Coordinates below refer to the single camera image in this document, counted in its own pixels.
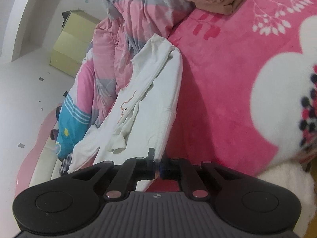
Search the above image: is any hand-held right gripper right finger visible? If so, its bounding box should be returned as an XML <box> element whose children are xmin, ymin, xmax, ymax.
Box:
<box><xmin>160</xmin><ymin>157</ymin><xmax>250</xmax><ymax>200</ymax></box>

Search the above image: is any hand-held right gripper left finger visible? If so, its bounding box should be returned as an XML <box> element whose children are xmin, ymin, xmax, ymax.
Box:
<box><xmin>66</xmin><ymin>148</ymin><xmax>157</xmax><ymax>200</ymax></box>

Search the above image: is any white sweatshirt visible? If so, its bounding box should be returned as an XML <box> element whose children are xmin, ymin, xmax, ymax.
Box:
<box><xmin>94</xmin><ymin>33</ymin><xmax>183</xmax><ymax>179</ymax></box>

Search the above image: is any white cloth garment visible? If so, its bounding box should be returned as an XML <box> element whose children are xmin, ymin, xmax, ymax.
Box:
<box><xmin>68</xmin><ymin>124</ymin><xmax>117</xmax><ymax>174</ymax></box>

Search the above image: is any plaid garment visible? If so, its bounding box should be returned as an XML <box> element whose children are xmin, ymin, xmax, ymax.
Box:
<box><xmin>59</xmin><ymin>154</ymin><xmax>75</xmax><ymax>175</ymax></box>

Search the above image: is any teal striped pink pillow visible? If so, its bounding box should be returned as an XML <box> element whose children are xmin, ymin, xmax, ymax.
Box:
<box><xmin>56</xmin><ymin>64</ymin><xmax>99</xmax><ymax>157</ymax></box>

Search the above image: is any pink floral blanket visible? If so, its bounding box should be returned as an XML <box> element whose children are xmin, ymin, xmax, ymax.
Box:
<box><xmin>149</xmin><ymin>0</ymin><xmax>317</xmax><ymax>191</ymax></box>

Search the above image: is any pink white headboard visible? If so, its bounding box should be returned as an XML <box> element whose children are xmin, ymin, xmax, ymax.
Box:
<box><xmin>15</xmin><ymin>103</ymin><xmax>65</xmax><ymax>196</ymax></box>

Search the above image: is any person's white fleece clothing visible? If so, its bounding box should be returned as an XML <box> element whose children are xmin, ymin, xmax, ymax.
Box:
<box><xmin>258</xmin><ymin>159</ymin><xmax>317</xmax><ymax>238</ymax></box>

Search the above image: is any pale yellow wardrobe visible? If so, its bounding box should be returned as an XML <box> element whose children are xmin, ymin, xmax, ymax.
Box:
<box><xmin>50</xmin><ymin>10</ymin><xmax>102</xmax><ymax>78</ymax></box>

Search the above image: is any pink grey quilt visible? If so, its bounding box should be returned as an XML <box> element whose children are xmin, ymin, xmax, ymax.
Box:
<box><xmin>74</xmin><ymin>0</ymin><xmax>199</xmax><ymax>127</ymax></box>

